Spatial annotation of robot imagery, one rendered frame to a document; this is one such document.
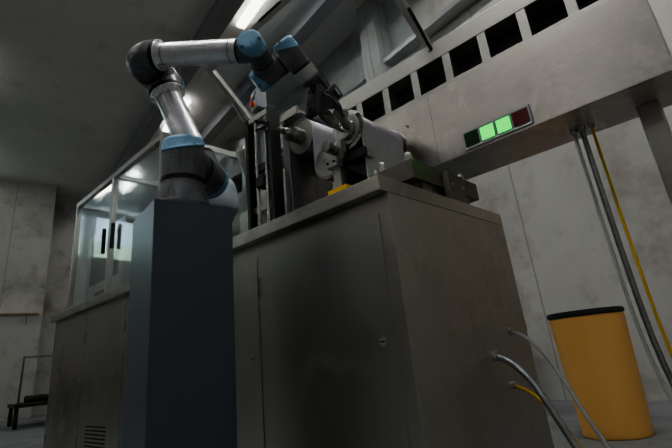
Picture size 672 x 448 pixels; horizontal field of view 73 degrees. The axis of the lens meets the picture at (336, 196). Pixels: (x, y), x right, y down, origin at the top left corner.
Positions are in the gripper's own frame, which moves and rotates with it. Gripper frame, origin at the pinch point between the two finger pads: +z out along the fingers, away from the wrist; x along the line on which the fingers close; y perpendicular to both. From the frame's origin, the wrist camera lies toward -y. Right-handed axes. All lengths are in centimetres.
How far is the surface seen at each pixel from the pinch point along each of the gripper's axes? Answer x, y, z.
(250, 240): 21.4, -44.6, 4.8
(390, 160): -4.8, 4.9, 20.0
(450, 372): -31, -66, 45
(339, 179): 4.0, -13.6, 11.1
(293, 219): 0.8, -43.8, 4.1
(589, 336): -15, 41, 166
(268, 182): 32.8, -12.7, 0.7
